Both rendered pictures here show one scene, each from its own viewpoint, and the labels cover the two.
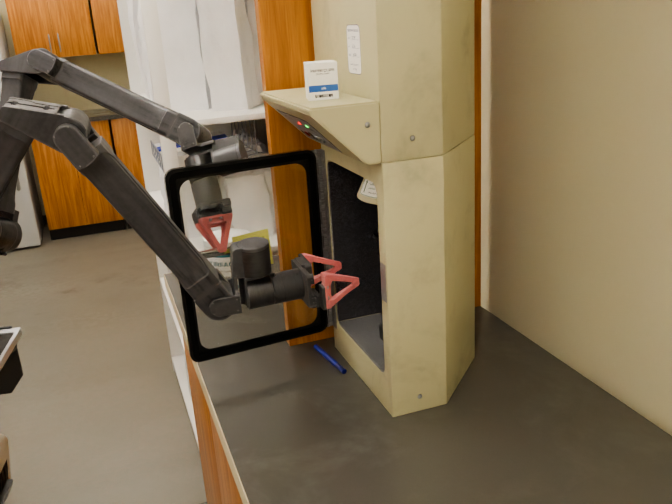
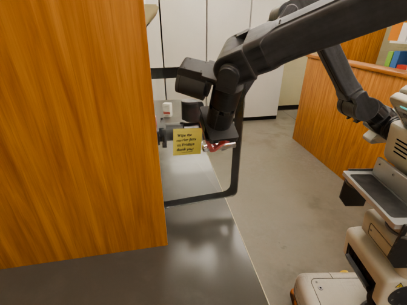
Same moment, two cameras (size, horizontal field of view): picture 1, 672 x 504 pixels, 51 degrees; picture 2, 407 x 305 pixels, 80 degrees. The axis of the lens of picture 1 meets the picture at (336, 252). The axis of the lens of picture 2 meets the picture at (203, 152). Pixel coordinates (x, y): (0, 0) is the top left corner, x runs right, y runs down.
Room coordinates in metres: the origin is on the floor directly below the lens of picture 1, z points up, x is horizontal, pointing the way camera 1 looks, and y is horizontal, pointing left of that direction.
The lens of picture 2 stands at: (1.92, 0.29, 1.48)
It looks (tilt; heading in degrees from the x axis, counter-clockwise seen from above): 28 degrees down; 188
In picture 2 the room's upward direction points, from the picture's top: straight up
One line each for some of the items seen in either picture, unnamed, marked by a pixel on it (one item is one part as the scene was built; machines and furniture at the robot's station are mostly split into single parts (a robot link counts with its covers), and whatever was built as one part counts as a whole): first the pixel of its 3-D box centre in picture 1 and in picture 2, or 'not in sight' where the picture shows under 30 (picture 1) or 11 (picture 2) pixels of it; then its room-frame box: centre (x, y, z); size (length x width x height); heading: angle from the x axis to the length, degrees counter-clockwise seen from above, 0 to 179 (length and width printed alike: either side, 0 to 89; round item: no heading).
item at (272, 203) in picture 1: (252, 256); (188, 144); (1.36, 0.17, 1.19); 0.30 x 0.01 x 0.40; 113
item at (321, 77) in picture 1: (321, 80); not in sight; (1.21, 0.01, 1.54); 0.05 x 0.05 x 0.06; 7
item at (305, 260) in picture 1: (320, 271); not in sight; (1.29, 0.03, 1.17); 0.09 x 0.07 x 0.07; 108
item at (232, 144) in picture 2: not in sight; (218, 143); (1.35, 0.25, 1.20); 0.10 x 0.05 x 0.03; 113
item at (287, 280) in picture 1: (290, 285); not in sight; (1.23, 0.09, 1.17); 0.10 x 0.07 x 0.07; 18
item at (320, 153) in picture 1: (325, 242); not in sight; (1.41, 0.02, 1.19); 0.03 x 0.02 x 0.39; 18
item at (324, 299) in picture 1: (332, 283); not in sight; (1.22, 0.01, 1.17); 0.09 x 0.07 x 0.07; 108
